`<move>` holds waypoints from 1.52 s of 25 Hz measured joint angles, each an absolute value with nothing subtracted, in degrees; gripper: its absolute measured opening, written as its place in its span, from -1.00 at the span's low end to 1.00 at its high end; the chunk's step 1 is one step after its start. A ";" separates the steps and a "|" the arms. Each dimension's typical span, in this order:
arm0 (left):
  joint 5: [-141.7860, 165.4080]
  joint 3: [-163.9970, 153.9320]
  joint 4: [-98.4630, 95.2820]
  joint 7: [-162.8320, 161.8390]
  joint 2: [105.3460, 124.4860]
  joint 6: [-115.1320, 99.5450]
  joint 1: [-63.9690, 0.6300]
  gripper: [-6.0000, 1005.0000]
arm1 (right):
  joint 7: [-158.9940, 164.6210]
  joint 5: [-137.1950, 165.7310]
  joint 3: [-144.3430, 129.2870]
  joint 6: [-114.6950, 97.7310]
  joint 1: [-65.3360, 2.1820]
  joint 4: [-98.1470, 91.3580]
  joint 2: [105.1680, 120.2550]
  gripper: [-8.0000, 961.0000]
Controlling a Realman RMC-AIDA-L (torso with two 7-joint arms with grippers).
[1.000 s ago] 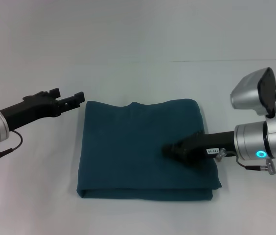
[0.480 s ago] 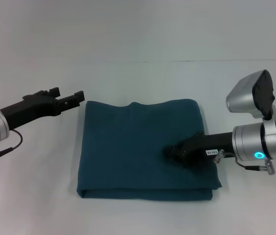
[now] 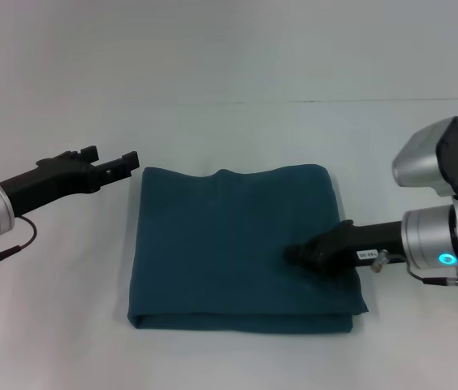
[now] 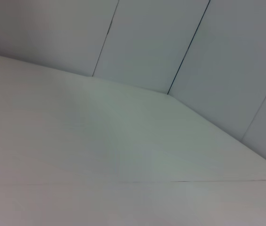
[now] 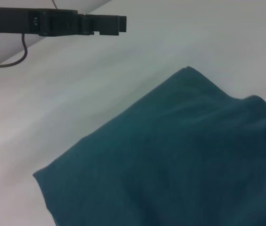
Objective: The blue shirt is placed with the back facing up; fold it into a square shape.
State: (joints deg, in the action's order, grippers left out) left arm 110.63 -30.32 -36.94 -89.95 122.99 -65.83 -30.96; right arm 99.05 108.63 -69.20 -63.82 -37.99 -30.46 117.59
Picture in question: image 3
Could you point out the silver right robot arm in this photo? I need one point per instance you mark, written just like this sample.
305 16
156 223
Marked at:
448 239

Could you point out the teal blue shirt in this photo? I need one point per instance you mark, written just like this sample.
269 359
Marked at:
233 252

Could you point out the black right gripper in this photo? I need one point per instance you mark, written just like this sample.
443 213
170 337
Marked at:
359 245

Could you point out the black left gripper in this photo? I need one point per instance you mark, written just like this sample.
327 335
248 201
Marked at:
46 187

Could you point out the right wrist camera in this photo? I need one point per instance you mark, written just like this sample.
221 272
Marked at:
436 158

